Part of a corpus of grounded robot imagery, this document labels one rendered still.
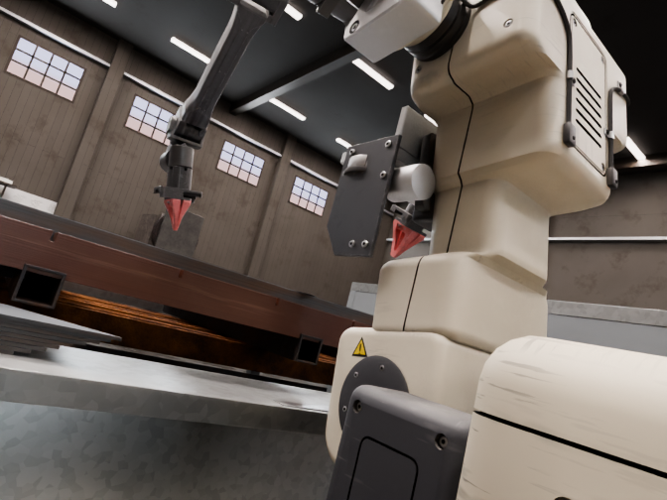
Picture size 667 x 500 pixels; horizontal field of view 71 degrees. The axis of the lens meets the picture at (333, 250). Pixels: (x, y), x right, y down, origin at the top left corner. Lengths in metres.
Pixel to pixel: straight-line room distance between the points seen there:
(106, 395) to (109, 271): 0.24
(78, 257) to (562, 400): 0.63
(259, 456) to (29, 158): 10.93
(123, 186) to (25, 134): 2.09
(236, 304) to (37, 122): 11.00
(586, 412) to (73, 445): 0.63
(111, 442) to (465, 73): 0.66
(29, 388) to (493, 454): 0.43
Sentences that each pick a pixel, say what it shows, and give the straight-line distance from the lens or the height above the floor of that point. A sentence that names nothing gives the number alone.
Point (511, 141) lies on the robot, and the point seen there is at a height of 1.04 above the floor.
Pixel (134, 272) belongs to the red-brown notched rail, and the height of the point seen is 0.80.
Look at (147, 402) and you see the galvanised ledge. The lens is 0.57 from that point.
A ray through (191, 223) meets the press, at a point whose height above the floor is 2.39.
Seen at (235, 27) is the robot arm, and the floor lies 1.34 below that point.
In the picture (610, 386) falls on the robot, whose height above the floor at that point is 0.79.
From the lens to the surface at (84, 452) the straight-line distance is 0.75.
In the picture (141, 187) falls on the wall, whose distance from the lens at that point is 11.90.
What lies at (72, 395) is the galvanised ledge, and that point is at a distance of 0.55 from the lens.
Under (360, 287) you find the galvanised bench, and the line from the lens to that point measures 2.11.
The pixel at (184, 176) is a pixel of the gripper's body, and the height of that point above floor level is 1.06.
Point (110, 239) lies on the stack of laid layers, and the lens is 0.79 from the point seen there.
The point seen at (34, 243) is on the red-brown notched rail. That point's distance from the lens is 0.73.
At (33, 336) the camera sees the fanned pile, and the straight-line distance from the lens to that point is 0.61.
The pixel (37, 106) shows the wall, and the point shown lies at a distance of 11.78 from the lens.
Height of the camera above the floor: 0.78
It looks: 10 degrees up
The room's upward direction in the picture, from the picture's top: 15 degrees clockwise
